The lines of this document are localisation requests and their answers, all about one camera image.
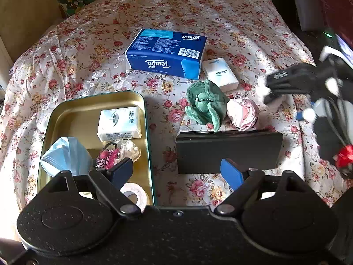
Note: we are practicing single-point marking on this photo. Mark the white teddy bear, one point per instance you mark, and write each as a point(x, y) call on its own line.
point(263, 89)

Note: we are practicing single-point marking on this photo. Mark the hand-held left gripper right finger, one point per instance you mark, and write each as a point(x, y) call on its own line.
point(230, 175)

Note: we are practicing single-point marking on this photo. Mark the blue tissue box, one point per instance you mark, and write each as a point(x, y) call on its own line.
point(165, 49)

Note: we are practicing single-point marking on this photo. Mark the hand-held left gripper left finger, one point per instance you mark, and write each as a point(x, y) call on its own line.
point(122, 169)

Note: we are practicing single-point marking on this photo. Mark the black box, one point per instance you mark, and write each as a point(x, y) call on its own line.
point(220, 146)

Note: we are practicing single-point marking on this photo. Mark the blue face mask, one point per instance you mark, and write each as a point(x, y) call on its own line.
point(66, 154)

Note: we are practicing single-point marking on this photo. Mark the clear plastic hair accessory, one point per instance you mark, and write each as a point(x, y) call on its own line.
point(129, 150)

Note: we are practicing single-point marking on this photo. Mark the white tape roll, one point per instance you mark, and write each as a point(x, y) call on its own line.
point(141, 194)

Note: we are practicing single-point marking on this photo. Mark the dark red patterned cloth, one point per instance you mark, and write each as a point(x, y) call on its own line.
point(336, 2)

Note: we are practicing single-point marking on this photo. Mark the beige wooden cabinet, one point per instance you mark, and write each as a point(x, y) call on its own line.
point(24, 5)

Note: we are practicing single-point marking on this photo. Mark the gold metal tray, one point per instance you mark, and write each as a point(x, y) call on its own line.
point(82, 113)

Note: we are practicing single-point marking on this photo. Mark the white tissue packet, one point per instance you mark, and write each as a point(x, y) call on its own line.
point(220, 74)
point(118, 124)

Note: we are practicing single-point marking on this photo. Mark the white bag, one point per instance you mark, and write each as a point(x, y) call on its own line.
point(306, 5)

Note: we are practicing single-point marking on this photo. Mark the floral bedspread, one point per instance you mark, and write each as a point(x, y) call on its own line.
point(82, 47)

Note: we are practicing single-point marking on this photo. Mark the pink leopard scrunchie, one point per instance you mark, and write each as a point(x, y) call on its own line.
point(106, 156)

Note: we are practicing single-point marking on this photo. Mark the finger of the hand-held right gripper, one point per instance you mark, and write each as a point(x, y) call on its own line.
point(292, 78)

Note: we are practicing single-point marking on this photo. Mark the green velvet scrunchie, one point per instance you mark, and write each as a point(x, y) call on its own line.
point(204, 102)

